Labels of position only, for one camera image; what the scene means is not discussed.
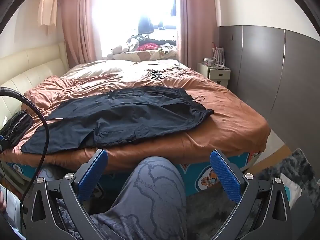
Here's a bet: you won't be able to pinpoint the black pants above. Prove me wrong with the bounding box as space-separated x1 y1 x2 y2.
21 85 215 155

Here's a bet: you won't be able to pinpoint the red cloth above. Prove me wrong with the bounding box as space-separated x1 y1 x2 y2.
139 43 159 51

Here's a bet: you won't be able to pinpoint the person's leg in grey trousers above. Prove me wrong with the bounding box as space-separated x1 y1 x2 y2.
90 156 188 240

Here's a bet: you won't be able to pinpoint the white and blue bag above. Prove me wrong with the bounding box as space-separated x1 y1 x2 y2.
282 173 303 203

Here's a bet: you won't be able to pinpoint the white nightstand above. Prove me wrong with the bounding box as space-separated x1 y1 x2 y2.
197 62 231 88

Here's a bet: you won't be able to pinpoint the short cream curtain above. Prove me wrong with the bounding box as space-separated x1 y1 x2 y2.
37 0 59 34

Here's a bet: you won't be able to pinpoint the orange-brown blanket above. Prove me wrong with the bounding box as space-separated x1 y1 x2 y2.
0 64 271 174

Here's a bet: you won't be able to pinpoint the plush toys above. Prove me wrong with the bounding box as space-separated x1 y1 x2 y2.
107 36 140 56

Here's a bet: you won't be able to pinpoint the patterned beige pillows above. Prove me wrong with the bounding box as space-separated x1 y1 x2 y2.
61 59 181 81

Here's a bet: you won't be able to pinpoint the black garment heap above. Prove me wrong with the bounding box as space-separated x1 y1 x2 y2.
143 39 177 46

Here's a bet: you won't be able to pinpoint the black bag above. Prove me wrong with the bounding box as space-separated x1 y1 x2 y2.
0 109 34 147

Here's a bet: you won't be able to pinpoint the cream padded headboard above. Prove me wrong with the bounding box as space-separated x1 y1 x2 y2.
0 42 71 140

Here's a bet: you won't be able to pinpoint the dark grey wardrobe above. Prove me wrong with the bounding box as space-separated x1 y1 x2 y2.
217 25 320 151

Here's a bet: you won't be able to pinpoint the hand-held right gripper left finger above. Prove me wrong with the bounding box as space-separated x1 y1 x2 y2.
25 149 108 240

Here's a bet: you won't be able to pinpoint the black braided cable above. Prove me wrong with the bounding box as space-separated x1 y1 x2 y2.
0 87 47 230

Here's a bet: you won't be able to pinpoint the large dark hanging garment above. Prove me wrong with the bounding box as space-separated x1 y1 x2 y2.
137 16 154 33

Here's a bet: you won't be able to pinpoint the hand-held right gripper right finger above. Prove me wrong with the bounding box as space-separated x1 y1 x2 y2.
210 150 295 240

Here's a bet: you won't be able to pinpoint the pink curtain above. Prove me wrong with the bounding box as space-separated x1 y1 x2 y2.
61 0 103 67
176 0 220 68

